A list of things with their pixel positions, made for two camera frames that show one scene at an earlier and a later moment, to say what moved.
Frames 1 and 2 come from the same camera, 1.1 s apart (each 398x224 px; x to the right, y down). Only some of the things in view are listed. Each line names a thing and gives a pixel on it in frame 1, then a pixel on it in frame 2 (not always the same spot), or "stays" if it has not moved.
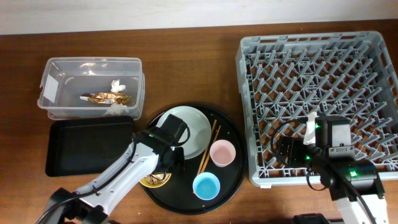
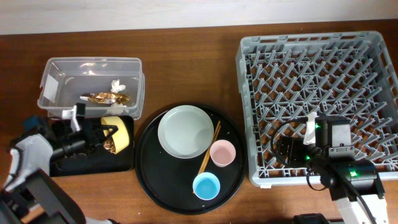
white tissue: x=117 y=109 stays
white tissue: x=116 y=87 stays
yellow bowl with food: x=155 y=180 to x=120 y=140
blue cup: x=206 y=186 stays
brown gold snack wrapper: x=106 y=98 stays
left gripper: x=180 y=162 to x=87 y=127
